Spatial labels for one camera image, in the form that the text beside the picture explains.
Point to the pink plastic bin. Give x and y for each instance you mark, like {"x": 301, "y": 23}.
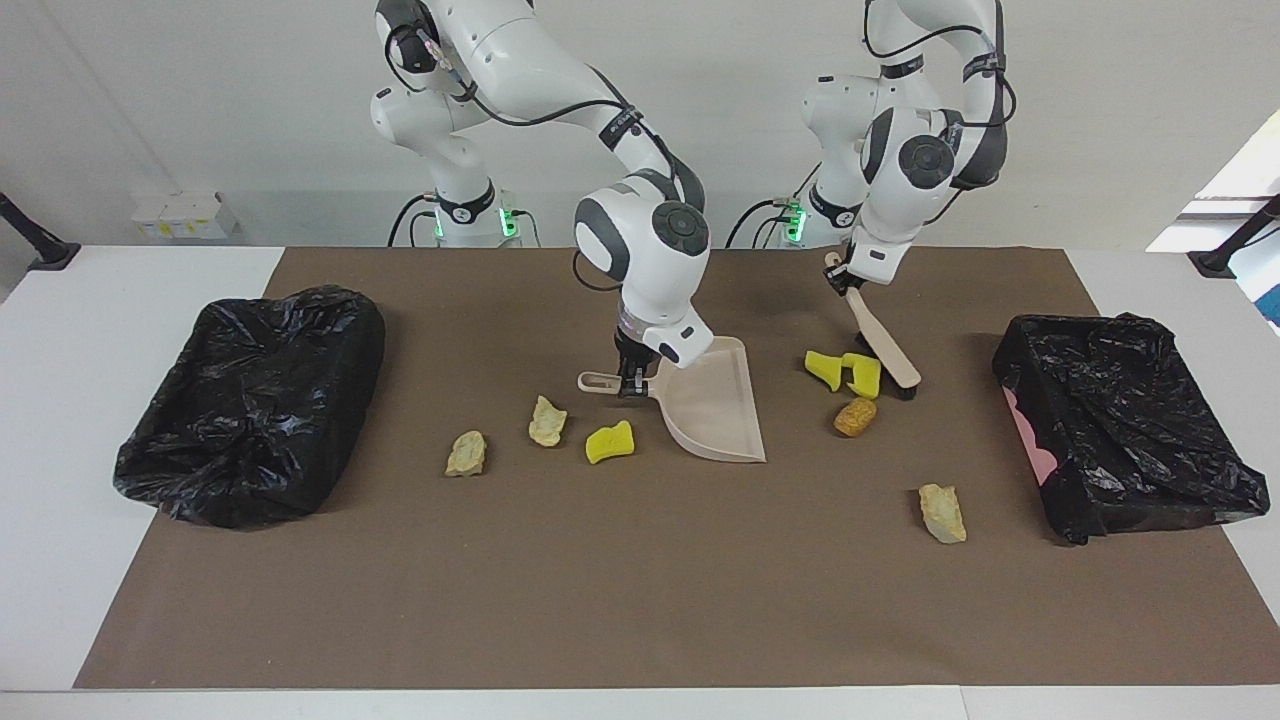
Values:
{"x": 1035, "y": 440}

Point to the black bag fully covering bin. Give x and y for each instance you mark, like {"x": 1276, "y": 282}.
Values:
{"x": 250, "y": 400}

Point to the black stand foot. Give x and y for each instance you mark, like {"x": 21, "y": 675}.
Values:
{"x": 1215, "y": 262}
{"x": 55, "y": 255}

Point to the beige foam chunk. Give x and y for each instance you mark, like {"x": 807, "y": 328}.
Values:
{"x": 546, "y": 425}
{"x": 942, "y": 512}
{"x": 466, "y": 455}

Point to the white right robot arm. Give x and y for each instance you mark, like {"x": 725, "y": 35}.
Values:
{"x": 650, "y": 270}

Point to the brown table mat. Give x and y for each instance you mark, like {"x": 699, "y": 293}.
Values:
{"x": 500, "y": 600}

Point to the black bag lining pink bin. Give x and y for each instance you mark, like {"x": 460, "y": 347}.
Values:
{"x": 1130, "y": 420}

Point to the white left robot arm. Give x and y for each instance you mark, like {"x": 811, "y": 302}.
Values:
{"x": 925, "y": 190}

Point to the brown cork piece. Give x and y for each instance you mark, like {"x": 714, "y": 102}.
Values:
{"x": 855, "y": 418}

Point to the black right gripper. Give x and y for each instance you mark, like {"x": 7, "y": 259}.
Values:
{"x": 632, "y": 358}

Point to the white wall socket box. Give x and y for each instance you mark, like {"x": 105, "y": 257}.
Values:
{"x": 185, "y": 215}

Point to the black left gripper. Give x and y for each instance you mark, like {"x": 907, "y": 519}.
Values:
{"x": 843, "y": 280}

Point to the yellow sponge piece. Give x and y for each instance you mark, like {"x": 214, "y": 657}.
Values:
{"x": 865, "y": 378}
{"x": 608, "y": 443}
{"x": 822, "y": 368}

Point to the blue object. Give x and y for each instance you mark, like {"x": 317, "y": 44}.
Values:
{"x": 1273, "y": 305}

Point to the beige hand brush black bristles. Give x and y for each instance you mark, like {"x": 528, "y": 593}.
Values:
{"x": 880, "y": 340}

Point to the beige plastic dustpan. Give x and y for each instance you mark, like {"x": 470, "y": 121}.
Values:
{"x": 715, "y": 410}

